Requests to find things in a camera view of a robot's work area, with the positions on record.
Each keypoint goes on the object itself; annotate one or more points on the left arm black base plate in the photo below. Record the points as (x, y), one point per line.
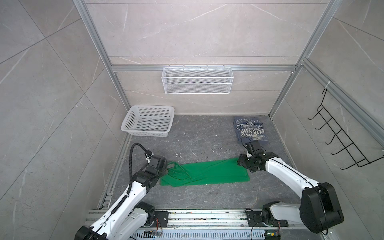
(163, 218)

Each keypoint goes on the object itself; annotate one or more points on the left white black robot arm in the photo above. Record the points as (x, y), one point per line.
(128, 213)

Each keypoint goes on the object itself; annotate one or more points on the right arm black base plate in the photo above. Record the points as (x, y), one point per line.
(255, 219)

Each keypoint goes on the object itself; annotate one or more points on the green tank top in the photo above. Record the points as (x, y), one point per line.
(205, 173)

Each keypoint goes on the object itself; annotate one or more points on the blue-grey tank top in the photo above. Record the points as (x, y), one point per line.
(249, 129)

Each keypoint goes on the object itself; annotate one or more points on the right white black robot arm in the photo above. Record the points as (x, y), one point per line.
(319, 209)

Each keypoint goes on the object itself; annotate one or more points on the black wire hook rack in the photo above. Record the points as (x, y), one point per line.
(340, 134)

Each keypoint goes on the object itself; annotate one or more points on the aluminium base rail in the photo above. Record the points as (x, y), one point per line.
(230, 224)

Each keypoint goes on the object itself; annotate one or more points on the white plastic laundry basket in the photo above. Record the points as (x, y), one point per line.
(148, 121)

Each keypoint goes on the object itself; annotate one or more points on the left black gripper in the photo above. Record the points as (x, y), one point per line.
(165, 171)

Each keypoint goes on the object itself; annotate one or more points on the white wire mesh shelf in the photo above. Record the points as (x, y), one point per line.
(197, 80)

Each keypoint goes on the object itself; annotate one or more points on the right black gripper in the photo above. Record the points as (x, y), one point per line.
(241, 161)

